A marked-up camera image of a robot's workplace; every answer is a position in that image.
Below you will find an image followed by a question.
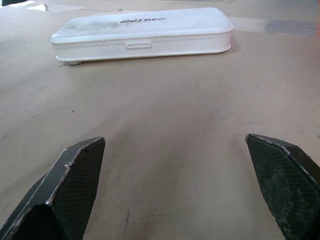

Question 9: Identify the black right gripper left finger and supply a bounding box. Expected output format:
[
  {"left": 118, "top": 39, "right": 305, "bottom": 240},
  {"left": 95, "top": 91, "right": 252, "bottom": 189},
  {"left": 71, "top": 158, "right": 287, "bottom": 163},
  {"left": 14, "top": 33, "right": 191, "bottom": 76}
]
[{"left": 0, "top": 136, "right": 106, "bottom": 240}]

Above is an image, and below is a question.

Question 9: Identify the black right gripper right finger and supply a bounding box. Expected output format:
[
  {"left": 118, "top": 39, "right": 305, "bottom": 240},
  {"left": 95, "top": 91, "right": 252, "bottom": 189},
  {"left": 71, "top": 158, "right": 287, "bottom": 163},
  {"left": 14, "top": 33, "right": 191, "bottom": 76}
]
[{"left": 245, "top": 133, "right": 320, "bottom": 240}]

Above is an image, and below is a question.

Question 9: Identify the white plastic case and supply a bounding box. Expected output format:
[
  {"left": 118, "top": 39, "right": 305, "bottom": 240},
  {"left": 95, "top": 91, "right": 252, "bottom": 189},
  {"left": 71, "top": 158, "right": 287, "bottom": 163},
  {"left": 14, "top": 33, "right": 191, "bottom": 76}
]
[{"left": 49, "top": 7, "right": 234, "bottom": 67}]

